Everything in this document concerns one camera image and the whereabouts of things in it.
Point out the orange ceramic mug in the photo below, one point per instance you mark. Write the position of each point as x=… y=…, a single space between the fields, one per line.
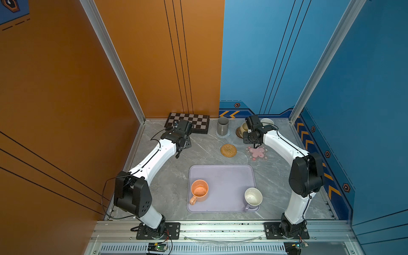
x=199 y=190

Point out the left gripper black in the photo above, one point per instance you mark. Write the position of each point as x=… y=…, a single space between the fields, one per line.
x=188 y=143

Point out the circuit board right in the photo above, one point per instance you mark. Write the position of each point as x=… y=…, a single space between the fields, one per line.
x=295 y=248

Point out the green circuit board left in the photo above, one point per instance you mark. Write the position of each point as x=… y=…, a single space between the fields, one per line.
x=157 y=248

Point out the brown wooden round coaster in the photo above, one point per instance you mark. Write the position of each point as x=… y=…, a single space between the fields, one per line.
x=239 y=133

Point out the pink flower coaster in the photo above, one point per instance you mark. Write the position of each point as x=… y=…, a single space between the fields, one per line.
x=259 y=153

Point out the aluminium frame post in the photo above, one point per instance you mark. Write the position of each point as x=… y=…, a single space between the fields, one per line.
x=104 y=38
x=347 y=20

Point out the yellow ceramic mug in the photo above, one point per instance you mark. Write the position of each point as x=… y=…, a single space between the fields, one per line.
x=243 y=128

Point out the tan rattan round coaster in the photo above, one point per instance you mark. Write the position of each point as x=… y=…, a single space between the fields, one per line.
x=228 y=150

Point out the white lavender mug lower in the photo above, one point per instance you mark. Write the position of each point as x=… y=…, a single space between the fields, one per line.
x=253 y=199

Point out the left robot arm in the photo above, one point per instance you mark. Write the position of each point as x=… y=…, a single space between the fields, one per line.
x=132 y=193

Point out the light blue woven coaster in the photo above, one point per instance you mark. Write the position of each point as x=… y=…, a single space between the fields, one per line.
x=223 y=136

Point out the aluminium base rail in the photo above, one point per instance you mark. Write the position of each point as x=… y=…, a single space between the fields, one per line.
x=236 y=237

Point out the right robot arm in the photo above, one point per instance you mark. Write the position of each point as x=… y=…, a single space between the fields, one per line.
x=305 y=179

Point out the grey metal cup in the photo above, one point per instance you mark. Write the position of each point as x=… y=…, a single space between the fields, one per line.
x=222 y=126

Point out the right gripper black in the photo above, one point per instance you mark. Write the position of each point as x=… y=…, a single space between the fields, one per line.
x=245 y=140

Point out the aluminium frame post right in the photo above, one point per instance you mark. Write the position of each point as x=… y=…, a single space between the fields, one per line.
x=347 y=20

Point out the lavender plastic tray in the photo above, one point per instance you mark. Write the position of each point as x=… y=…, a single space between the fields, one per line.
x=227 y=186

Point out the folded chessboard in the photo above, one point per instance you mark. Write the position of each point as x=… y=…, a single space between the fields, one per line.
x=200 y=123

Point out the aluminium frame post left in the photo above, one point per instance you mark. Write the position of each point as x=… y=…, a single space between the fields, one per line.
x=104 y=38

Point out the white ceramic mug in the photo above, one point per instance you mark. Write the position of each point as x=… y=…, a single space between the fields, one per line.
x=266 y=121

